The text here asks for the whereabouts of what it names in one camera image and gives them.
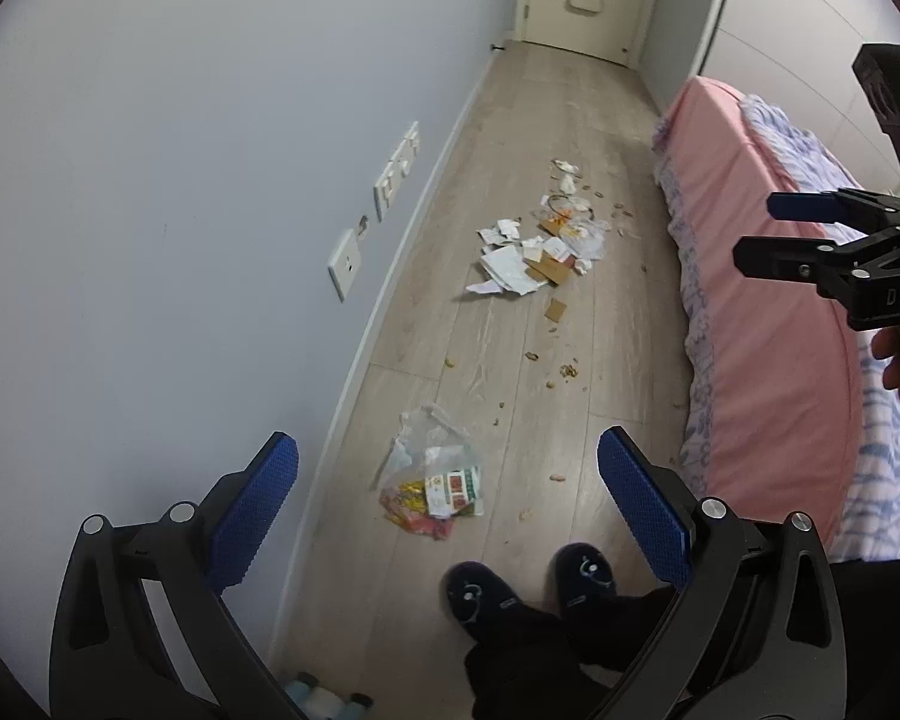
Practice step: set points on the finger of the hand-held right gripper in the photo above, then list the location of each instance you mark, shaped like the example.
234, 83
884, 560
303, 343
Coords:
799, 206
776, 259

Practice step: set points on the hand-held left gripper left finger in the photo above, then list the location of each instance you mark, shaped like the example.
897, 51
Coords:
259, 502

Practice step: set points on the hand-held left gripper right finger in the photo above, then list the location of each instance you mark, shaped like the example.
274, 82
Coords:
641, 502

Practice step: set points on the plastic bag of snack wrappers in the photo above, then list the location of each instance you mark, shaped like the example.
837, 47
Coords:
439, 487

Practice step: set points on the person's right hand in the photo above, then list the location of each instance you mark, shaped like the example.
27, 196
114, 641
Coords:
892, 360

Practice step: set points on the pink bed sheet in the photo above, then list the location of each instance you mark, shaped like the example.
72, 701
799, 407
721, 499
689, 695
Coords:
750, 360

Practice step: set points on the person's right leg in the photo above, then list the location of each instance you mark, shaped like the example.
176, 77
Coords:
622, 630

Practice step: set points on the person's leg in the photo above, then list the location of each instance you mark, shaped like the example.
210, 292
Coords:
622, 630
517, 667

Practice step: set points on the purple floral blanket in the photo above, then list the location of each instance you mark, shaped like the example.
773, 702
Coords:
877, 465

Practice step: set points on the white wardrobe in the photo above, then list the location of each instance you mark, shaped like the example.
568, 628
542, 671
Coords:
787, 30

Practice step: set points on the light blue bottle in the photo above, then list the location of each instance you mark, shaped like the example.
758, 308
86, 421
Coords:
300, 691

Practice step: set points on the person's left leg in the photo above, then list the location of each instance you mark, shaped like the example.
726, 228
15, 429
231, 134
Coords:
517, 667

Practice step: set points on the brown cardboard piece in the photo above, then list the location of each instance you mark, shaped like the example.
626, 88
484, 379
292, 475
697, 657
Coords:
556, 310

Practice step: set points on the clear plastic bowl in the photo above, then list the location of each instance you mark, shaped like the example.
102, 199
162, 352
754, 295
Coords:
570, 210

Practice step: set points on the white bottle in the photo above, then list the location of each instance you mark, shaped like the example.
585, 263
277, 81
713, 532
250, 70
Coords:
325, 706

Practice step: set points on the dark capped bottle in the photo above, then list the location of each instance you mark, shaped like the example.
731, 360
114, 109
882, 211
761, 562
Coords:
360, 703

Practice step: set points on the crumpled white tissue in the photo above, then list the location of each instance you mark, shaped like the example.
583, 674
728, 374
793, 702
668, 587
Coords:
568, 174

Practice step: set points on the pile of paper scraps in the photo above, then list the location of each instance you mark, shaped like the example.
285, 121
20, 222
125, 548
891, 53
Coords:
525, 262

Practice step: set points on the white wall socket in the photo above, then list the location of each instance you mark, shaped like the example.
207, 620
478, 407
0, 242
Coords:
345, 264

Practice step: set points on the white wall switch panel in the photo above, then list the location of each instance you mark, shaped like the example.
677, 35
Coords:
388, 191
410, 142

